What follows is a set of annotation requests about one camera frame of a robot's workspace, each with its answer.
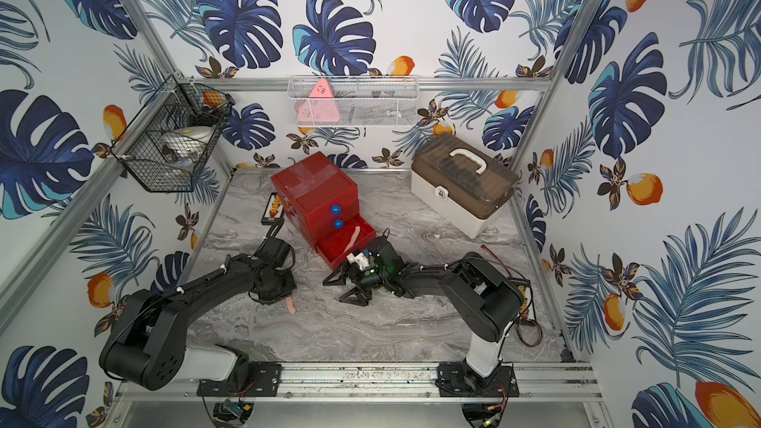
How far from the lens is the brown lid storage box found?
3.01 ft

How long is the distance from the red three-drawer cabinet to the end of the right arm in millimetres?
97

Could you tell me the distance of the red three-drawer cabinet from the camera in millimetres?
854

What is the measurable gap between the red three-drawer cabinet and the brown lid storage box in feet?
0.84

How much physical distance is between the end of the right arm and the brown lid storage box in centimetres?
33

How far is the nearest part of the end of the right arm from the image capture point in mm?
729
